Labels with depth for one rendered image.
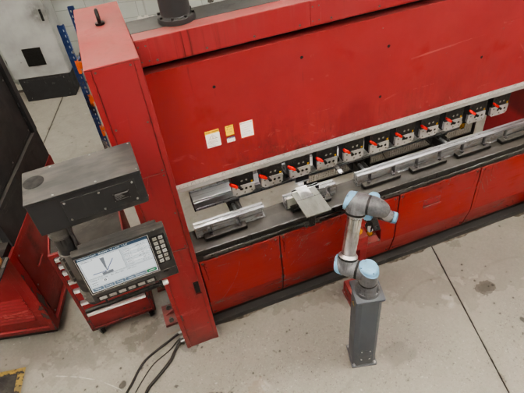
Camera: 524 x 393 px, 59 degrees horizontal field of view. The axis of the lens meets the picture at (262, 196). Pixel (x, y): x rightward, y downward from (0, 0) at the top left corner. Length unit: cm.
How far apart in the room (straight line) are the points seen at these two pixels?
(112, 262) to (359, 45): 181
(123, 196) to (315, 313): 211
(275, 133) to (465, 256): 217
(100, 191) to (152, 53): 74
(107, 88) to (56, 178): 46
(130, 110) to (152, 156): 29
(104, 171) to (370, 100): 173
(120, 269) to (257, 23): 142
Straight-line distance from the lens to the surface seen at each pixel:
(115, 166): 219
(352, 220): 271
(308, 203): 319
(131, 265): 246
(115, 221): 341
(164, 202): 269
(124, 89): 229
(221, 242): 318
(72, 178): 221
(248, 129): 281
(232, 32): 251
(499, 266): 436
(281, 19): 258
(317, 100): 291
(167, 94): 257
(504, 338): 394
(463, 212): 427
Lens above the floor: 317
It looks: 42 degrees down
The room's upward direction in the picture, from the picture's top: 7 degrees counter-clockwise
